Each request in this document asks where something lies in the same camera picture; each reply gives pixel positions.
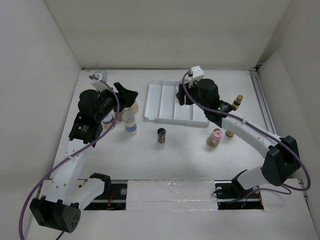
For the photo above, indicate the pink lid spice jar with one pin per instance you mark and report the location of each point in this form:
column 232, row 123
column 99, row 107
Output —
column 214, row 138

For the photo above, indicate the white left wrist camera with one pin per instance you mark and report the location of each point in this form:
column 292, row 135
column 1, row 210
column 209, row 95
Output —
column 98, row 77

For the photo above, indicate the yellow bottle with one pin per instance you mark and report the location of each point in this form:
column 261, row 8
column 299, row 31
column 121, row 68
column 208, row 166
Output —
column 229, row 133
column 237, row 102

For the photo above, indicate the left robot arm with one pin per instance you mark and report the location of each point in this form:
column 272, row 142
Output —
column 61, row 205

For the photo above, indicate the yellow bottle near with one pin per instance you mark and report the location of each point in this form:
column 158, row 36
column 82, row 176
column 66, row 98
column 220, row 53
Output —
column 229, row 133

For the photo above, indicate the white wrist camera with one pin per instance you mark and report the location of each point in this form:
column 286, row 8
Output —
column 98, row 77
column 194, row 74

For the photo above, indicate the small dark pepper bottle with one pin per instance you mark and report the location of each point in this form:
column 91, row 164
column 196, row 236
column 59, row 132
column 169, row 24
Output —
column 161, row 135

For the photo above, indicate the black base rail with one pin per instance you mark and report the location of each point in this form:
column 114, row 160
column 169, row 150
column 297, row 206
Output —
column 173, row 196

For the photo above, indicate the red label spice jar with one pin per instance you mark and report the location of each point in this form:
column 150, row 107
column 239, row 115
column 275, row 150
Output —
column 107, row 122

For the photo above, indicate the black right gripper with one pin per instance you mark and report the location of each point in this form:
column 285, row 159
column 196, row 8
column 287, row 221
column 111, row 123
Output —
column 180, row 94

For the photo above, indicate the aluminium side rail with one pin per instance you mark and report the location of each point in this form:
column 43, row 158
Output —
column 262, row 100

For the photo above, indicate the black dome lid jar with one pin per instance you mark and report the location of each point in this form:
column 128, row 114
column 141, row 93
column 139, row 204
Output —
column 119, row 116

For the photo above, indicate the yellow bottle far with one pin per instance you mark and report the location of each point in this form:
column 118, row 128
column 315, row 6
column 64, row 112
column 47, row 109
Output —
column 237, row 102

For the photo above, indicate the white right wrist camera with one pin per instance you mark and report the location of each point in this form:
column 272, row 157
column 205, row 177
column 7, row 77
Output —
column 194, row 74

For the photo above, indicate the white divided organizer tray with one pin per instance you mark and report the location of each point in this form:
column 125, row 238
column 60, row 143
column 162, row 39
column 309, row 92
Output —
column 162, row 106

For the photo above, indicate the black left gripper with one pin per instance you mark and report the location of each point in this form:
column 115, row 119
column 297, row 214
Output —
column 127, row 96

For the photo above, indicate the yellow-green lid spice jar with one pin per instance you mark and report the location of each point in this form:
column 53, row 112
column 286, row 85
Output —
column 134, row 109

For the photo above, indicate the blue label white bottle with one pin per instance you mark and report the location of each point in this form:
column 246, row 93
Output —
column 129, row 123

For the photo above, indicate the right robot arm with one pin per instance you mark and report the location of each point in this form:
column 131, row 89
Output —
column 281, row 155

